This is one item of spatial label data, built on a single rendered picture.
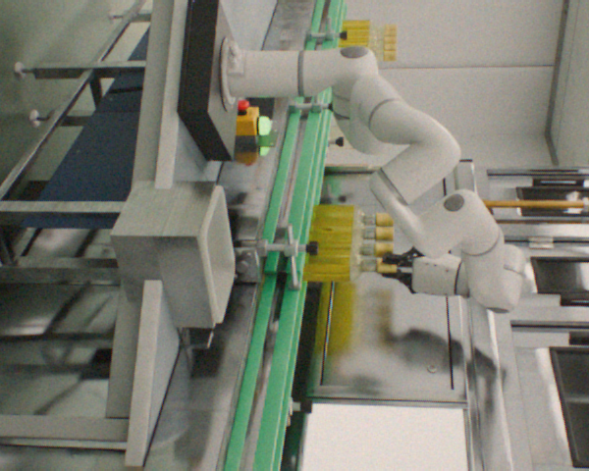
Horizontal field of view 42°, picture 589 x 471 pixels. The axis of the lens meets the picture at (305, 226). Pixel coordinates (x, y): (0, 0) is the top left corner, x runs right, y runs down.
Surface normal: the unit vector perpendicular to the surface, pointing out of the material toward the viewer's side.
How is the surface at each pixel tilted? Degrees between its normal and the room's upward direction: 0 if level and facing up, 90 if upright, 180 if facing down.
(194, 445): 90
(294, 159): 90
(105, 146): 90
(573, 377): 90
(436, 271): 105
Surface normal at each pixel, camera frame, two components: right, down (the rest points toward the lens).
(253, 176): -0.07, -0.80
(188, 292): -0.10, 0.61
